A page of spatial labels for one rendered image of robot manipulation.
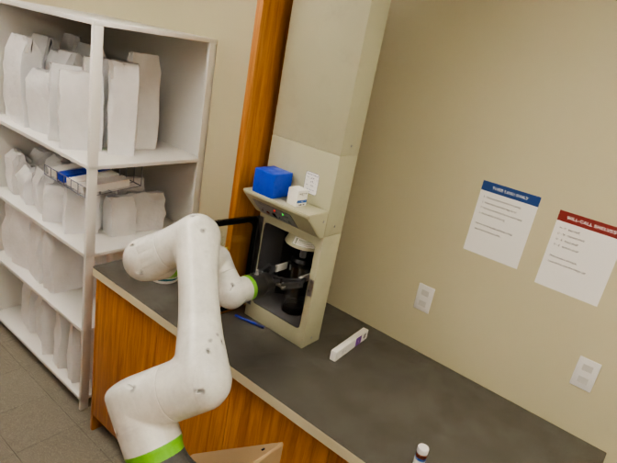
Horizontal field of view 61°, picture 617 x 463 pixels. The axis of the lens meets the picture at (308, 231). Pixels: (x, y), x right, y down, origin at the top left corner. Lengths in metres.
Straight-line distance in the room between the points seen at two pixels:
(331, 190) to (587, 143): 0.84
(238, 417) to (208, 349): 0.91
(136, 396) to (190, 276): 0.29
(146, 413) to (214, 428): 1.00
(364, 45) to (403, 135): 0.52
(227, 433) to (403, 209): 1.11
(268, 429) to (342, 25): 1.39
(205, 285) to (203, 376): 0.24
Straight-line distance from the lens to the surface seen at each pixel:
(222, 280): 1.80
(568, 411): 2.17
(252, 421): 1.99
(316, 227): 1.81
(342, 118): 1.78
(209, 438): 2.23
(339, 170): 1.81
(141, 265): 1.43
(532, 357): 2.12
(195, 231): 1.35
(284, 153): 1.95
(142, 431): 1.23
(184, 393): 1.15
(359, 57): 1.76
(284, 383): 1.88
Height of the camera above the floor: 2.05
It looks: 20 degrees down
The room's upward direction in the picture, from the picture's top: 11 degrees clockwise
